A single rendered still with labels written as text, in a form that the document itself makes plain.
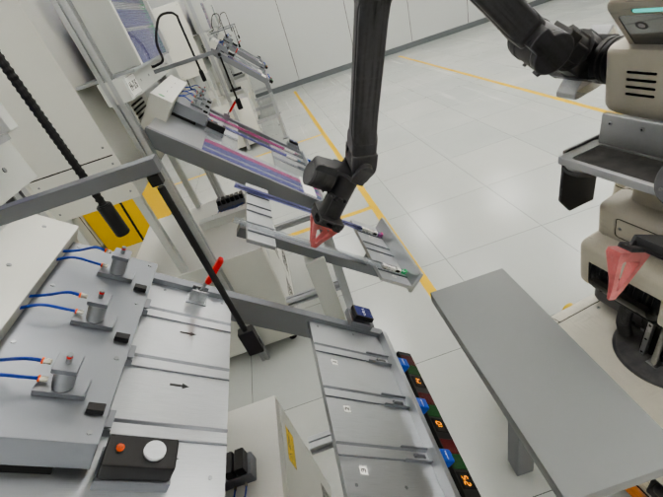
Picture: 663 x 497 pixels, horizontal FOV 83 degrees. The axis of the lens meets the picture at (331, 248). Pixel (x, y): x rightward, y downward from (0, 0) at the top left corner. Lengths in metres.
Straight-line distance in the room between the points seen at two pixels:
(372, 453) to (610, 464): 0.46
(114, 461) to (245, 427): 0.58
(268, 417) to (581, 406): 0.71
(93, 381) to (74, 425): 0.06
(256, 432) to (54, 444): 0.60
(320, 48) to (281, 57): 0.77
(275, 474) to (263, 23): 7.64
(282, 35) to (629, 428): 7.74
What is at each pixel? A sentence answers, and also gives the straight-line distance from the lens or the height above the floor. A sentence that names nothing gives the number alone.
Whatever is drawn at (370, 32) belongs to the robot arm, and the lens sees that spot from 0.73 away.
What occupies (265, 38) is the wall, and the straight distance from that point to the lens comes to 8.05.
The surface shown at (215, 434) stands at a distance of 0.61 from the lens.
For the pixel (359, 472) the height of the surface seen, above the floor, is 0.83.
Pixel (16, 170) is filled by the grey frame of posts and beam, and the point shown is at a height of 1.34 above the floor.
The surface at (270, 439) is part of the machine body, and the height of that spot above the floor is 0.62.
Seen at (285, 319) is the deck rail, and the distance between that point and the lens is 0.85.
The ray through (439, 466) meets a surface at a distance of 0.77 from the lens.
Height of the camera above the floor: 1.44
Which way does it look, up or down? 34 degrees down
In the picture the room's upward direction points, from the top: 18 degrees counter-clockwise
